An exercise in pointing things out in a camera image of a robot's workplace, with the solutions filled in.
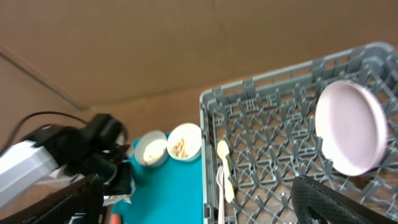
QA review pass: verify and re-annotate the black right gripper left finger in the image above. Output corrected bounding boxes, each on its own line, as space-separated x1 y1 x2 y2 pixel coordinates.
1 174 104 224

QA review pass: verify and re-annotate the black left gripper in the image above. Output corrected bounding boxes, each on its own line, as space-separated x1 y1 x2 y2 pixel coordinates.
104 144 134 196

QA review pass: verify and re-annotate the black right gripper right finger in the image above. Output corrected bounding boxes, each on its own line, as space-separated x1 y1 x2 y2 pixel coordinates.
290 175 397 224

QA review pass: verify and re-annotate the white plate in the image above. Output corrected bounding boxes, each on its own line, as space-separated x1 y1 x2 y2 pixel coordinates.
315 80 388 176

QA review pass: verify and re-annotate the white plastic fork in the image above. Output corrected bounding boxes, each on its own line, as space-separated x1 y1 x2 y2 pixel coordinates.
216 166 225 224

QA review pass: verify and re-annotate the yellow plastic spoon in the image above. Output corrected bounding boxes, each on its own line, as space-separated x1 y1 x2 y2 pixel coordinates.
216 140 235 203

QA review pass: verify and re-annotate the white napkin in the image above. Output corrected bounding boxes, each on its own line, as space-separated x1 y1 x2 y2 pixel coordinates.
103 182 136 206

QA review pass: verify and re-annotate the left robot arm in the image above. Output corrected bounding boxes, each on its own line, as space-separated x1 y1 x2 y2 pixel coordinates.
1 113 135 207

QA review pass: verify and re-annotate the grey dishwasher rack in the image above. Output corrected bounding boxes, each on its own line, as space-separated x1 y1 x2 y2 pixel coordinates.
200 42 397 224

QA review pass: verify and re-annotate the orange carrot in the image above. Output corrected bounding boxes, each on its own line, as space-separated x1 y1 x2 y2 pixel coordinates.
109 213 122 224

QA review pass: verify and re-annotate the white bowl with crumbs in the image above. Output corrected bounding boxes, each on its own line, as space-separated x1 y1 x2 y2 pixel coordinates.
134 130 169 168

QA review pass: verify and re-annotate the teal plastic tray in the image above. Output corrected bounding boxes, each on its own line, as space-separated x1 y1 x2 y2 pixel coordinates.
110 133 205 224

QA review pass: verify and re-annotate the white bowl with nuts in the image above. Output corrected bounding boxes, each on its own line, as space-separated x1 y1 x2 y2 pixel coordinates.
167 123 202 162

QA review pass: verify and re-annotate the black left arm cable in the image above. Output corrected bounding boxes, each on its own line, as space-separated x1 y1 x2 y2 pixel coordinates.
0 111 90 156

